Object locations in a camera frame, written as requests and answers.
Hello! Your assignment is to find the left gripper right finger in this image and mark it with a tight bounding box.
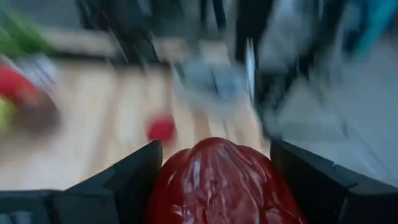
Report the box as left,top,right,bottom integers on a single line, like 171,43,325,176
269,139,361,224

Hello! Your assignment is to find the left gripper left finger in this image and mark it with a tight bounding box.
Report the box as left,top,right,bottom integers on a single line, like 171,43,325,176
65,139,164,224

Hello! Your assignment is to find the red apple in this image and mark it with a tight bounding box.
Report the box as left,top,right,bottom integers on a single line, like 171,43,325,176
146,113,177,146

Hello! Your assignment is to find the dark red wrinkled fruit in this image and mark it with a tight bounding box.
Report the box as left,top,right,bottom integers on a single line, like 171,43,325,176
146,136,307,224

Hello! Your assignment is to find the green apple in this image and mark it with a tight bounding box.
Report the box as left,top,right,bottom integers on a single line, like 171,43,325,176
0,98,16,133

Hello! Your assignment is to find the red orange mango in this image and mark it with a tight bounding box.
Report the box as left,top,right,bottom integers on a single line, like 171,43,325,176
0,60,47,106

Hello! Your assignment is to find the grey rectangular tray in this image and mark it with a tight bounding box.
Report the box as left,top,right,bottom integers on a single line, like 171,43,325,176
172,57,252,108

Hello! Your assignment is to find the small green potted plant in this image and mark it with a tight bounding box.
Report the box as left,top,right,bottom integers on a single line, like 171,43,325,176
0,12,58,58

